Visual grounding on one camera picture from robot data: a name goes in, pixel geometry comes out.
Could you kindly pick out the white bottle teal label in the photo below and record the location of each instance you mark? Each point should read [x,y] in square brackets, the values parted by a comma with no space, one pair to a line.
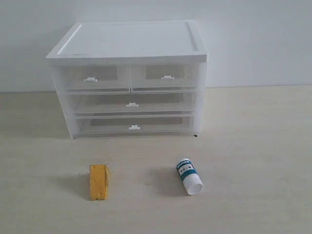
[189,176]

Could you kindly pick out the yellow sponge block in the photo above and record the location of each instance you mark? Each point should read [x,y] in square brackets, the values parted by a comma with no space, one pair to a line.
[99,175]

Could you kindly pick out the white plastic drawer cabinet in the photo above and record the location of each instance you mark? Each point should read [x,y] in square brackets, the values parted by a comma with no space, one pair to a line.
[128,44]

